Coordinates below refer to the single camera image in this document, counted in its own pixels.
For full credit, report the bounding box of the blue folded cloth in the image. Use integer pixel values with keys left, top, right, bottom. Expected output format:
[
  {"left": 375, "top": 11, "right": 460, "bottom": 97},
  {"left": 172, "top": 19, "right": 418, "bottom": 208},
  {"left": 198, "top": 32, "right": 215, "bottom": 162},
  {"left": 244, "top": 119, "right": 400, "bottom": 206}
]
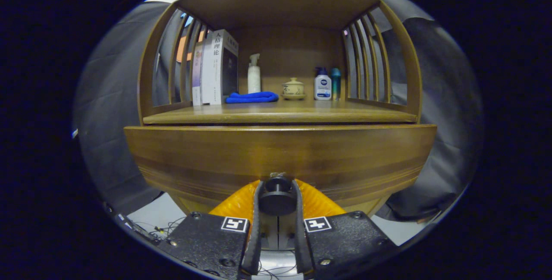
[{"left": 225, "top": 91, "right": 279, "bottom": 104}]

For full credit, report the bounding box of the white lotion bottle blue cap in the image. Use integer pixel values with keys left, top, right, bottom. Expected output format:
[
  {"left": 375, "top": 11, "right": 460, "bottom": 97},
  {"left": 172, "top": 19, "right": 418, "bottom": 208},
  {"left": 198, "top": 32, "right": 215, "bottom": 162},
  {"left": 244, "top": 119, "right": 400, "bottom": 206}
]
[{"left": 314, "top": 67, "right": 332, "bottom": 101}]

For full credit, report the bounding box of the wooden countertop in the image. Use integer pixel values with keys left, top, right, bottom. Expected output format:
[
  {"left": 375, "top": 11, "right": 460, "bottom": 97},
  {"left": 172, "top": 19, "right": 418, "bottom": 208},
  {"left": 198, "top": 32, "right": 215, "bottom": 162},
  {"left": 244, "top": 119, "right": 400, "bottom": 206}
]
[{"left": 142, "top": 97, "right": 418, "bottom": 124}]

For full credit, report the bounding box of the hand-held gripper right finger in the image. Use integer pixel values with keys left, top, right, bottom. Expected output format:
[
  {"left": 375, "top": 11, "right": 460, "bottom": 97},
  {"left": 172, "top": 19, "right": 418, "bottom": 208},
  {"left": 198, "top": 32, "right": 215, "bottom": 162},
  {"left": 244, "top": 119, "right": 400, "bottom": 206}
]
[{"left": 293, "top": 179, "right": 399, "bottom": 278}]

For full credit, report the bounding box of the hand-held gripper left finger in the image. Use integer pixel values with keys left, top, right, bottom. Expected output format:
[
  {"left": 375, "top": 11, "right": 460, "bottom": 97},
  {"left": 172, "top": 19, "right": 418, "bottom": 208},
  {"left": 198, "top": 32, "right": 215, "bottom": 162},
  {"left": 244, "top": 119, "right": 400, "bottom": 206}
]
[{"left": 157, "top": 179, "right": 264, "bottom": 280}]

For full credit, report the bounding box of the beige lidded teacup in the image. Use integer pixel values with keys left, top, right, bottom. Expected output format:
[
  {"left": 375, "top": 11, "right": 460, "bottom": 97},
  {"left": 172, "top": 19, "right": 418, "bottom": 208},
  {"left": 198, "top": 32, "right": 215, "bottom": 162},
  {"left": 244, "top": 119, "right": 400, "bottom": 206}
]
[{"left": 281, "top": 77, "right": 307, "bottom": 101}]

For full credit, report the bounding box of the wooden drawer with black knob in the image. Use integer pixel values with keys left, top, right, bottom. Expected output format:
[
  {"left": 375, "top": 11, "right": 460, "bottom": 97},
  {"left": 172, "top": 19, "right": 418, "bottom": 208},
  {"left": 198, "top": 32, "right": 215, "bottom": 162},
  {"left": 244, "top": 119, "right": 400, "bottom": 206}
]
[{"left": 124, "top": 125, "right": 437, "bottom": 217}]

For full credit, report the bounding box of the pale purple book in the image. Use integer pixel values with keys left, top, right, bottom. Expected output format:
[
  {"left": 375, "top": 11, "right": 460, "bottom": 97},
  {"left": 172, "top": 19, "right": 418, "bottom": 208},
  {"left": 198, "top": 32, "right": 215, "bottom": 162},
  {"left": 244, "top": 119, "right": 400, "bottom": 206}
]
[{"left": 192, "top": 42, "right": 204, "bottom": 107}]

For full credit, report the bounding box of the small black device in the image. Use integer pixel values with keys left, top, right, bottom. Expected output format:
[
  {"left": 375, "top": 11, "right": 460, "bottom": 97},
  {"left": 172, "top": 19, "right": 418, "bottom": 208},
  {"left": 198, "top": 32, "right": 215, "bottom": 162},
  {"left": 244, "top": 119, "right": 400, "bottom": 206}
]
[{"left": 114, "top": 213, "right": 154, "bottom": 242}]

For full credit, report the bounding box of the white book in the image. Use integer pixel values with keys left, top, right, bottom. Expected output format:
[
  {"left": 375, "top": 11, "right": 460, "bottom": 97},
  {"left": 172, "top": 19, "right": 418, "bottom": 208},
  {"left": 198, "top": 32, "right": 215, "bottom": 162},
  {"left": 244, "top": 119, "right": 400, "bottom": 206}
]
[{"left": 201, "top": 29, "right": 239, "bottom": 106}]

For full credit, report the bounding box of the brown wooden cabinet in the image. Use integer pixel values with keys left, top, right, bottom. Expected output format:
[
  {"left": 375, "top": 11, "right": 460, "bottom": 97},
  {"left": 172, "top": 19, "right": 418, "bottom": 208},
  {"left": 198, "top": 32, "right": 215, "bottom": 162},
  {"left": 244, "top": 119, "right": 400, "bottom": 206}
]
[{"left": 124, "top": 0, "right": 437, "bottom": 250}]

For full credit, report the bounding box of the teal bottle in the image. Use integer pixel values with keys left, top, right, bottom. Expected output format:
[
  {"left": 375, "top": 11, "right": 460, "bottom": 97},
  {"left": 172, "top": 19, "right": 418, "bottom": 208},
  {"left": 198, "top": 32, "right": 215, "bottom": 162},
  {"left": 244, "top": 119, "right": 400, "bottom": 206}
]
[{"left": 331, "top": 68, "right": 342, "bottom": 101}]

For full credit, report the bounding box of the white pump bottle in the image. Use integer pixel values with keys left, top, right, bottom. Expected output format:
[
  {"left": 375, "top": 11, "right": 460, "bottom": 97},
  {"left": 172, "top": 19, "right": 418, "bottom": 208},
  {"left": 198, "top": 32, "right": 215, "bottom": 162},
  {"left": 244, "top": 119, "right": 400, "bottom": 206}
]
[{"left": 248, "top": 53, "right": 262, "bottom": 94}]

